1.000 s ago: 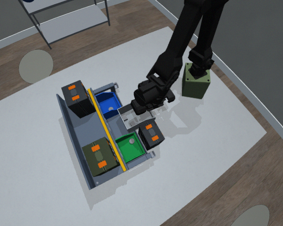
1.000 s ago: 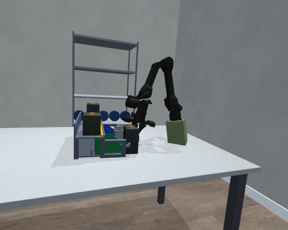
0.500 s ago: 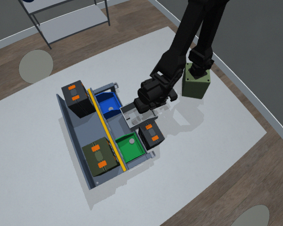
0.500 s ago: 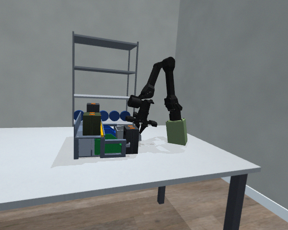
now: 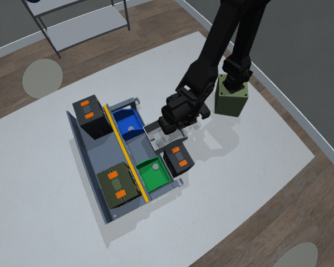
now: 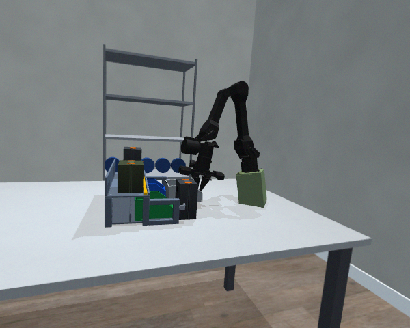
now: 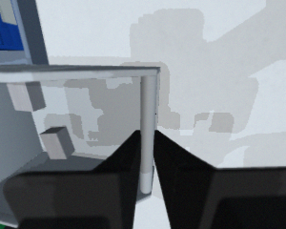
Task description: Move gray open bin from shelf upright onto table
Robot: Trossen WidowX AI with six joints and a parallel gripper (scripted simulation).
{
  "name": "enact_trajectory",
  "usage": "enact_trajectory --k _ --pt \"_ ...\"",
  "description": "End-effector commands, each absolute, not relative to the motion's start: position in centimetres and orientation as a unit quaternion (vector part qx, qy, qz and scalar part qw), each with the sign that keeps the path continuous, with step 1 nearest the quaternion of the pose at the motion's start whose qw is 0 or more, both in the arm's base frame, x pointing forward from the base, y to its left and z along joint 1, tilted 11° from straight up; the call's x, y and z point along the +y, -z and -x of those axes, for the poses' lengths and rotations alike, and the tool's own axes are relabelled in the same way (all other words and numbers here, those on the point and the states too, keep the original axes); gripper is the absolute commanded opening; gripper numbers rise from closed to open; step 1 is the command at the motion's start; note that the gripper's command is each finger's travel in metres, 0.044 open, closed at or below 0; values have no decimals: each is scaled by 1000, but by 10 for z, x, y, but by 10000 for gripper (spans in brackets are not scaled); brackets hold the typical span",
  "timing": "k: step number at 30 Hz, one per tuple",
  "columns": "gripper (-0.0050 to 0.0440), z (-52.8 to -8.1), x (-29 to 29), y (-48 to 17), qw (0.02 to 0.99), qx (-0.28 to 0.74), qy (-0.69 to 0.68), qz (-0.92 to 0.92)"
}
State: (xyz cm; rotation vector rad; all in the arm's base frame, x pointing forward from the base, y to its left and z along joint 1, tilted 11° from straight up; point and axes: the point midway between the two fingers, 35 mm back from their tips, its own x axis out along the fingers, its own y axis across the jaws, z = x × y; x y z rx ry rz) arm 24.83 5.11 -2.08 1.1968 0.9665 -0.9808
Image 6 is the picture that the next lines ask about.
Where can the green open bin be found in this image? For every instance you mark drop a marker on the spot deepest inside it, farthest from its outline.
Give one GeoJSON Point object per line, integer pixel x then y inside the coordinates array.
{"type": "Point", "coordinates": [155, 211]}

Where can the dark green case with orange latches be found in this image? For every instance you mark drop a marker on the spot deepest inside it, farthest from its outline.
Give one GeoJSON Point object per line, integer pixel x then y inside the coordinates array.
{"type": "Point", "coordinates": [130, 176]}

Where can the grey bin rack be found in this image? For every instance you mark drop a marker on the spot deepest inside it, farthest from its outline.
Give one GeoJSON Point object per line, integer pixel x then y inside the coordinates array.
{"type": "Point", "coordinates": [118, 205]}

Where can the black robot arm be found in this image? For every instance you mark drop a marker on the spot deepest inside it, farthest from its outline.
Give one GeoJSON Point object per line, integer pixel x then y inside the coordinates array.
{"type": "Point", "coordinates": [238, 93]}

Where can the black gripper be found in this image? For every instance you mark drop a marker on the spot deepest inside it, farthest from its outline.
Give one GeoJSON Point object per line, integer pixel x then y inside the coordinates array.
{"type": "Point", "coordinates": [202, 168]}

